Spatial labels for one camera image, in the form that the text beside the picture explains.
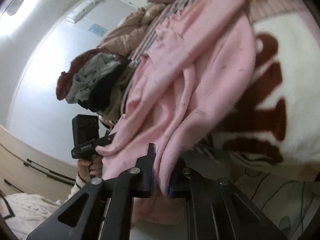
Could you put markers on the wall air conditioner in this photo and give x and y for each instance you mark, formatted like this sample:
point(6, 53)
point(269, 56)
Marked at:
point(79, 12)

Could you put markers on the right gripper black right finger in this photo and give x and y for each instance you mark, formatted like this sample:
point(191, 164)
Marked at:
point(217, 209)

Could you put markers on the black garment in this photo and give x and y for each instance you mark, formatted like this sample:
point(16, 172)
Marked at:
point(109, 88)

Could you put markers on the dark red garment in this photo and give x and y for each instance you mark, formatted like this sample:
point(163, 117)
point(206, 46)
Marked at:
point(65, 80)

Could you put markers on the striped fleece blanket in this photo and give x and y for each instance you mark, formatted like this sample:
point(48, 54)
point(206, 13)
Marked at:
point(135, 59)

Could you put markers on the pink dotted garment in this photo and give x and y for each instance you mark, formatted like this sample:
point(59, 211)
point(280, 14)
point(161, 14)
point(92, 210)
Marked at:
point(190, 79)

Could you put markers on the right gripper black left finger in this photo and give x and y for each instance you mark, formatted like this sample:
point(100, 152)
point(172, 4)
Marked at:
point(103, 208)

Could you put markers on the grey-green garment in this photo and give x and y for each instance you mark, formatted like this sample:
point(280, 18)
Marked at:
point(85, 80)

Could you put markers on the beige crumpled duvet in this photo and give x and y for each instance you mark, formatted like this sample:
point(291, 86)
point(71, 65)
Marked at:
point(128, 34)

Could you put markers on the white cartoon print blanket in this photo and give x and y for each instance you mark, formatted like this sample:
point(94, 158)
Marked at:
point(275, 125)

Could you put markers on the brown fuzzy garment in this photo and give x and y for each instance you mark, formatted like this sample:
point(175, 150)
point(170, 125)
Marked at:
point(112, 112)

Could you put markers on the person's left hand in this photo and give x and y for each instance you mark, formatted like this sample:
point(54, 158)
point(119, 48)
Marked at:
point(88, 169)

